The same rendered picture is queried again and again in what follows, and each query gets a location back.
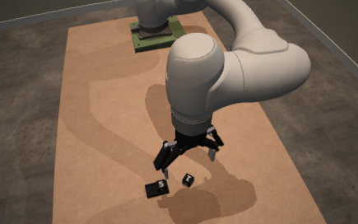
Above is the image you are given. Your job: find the black cube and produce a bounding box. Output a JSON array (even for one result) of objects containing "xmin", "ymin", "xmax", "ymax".
[
  {"xmin": 182, "ymin": 174, "xmax": 194, "ymax": 187},
  {"xmin": 156, "ymin": 179, "xmax": 167, "ymax": 193}
]

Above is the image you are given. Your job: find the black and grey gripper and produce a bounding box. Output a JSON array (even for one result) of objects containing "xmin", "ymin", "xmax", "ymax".
[{"xmin": 153, "ymin": 124, "xmax": 224, "ymax": 179}]

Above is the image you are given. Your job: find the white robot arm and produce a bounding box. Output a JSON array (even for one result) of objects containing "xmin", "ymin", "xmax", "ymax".
[{"xmin": 131, "ymin": 0, "xmax": 311, "ymax": 136}]

